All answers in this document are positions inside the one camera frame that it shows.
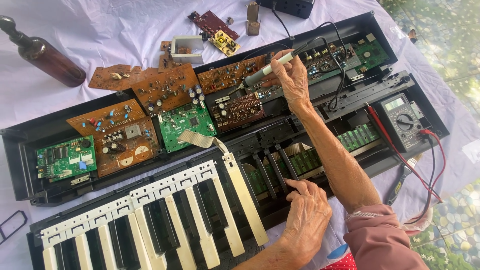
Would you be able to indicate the long brown circuit board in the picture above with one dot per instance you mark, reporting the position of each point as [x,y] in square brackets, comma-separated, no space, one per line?
[228,75]

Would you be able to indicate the black multimeter lead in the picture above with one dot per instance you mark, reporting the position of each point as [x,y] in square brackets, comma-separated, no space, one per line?
[432,168]

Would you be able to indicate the small white metal clip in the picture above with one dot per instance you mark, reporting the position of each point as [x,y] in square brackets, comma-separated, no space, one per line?
[80,180]
[222,99]

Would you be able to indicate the brown glass bottle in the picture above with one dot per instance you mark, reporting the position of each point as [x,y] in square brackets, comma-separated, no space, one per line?
[48,60]

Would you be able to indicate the dry brown leaf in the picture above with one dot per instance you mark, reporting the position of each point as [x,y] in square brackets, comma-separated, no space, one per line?
[413,35]

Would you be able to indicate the bare brown circuit board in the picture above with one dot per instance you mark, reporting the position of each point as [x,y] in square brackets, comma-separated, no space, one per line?
[108,77]

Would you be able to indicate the aluminium heat sink bracket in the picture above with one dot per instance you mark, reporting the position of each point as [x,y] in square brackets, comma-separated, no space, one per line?
[187,48]

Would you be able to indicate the small green circuit board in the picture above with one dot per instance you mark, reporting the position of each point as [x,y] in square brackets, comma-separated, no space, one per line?
[65,157]

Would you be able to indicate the person's left hand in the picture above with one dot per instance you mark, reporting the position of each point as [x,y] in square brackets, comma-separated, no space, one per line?
[309,217]

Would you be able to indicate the short green key contact board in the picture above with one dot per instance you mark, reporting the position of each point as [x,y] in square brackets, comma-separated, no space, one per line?
[358,137]

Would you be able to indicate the green circuit board with connectors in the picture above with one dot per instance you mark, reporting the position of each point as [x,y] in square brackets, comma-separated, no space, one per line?
[373,52]

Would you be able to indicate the black keyboard casing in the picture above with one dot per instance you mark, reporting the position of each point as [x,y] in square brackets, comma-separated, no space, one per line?
[22,165]

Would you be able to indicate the black digital multimeter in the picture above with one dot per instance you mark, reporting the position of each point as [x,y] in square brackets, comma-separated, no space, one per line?
[401,122]

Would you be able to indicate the brown board with blue parts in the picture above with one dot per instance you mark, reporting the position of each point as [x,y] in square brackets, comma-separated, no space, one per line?
[105,118]

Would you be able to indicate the loose white piano key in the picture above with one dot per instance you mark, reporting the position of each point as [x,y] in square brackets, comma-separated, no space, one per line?
[245,202]

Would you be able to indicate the black plastic frame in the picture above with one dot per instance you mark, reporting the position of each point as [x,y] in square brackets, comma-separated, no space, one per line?
[13,227]

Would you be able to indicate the loose black piano key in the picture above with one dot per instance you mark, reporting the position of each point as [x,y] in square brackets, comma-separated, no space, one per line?
[288,163]
[276,170]

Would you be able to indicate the small yellow circuit board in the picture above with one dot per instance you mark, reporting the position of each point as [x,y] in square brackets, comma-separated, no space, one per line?
[224,43]

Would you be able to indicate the dark red circuit board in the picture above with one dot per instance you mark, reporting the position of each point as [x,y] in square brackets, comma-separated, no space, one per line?
[213,22]

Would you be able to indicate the small metal knob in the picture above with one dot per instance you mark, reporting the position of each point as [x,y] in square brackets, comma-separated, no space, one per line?
[230,20]

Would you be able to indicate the brown metal bracket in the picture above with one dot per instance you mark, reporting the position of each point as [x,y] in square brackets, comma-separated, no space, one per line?
[253,18]

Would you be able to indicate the grey soldering iron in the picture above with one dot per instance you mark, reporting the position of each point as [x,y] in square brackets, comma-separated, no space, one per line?
[258,77]

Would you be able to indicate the dark brown circuit board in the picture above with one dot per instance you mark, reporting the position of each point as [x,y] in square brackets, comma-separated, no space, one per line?
[238,112]

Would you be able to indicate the brown board under heat sink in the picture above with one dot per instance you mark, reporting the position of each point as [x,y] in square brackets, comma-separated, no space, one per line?
[165,60]

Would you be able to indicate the red dotted garment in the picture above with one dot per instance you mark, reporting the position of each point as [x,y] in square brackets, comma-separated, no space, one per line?
[339,262]

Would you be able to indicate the person's right hand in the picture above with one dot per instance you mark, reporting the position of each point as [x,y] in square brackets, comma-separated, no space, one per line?
[296,80]

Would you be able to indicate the brown board with capacitors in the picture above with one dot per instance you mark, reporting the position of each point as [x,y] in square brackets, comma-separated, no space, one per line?
[168,88]

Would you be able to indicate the square green circuit board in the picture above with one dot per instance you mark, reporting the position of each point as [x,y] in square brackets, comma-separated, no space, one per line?
[187,125]

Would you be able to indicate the person's left fingers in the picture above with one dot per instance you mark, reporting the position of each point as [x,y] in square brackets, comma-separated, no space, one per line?
[298,184]

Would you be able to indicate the keyboard key assembly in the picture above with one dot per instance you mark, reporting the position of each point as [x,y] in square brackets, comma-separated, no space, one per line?
[157,213]

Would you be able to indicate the long board with knobs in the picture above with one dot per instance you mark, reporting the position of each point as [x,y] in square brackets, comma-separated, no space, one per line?
[322,62]

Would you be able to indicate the black power strip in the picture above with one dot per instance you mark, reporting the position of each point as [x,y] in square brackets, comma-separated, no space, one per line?
[288,7]

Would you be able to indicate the pink sleeve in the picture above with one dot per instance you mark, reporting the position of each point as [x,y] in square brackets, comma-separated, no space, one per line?
[378,240]

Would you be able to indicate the long green key contact board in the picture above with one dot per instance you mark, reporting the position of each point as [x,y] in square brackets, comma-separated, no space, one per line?
[303,161]

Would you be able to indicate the large brown power board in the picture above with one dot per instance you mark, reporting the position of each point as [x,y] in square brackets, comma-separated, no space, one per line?
[127,146]

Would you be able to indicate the red multimeter probe lead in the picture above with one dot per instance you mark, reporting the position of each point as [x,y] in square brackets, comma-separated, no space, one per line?
[380,125]

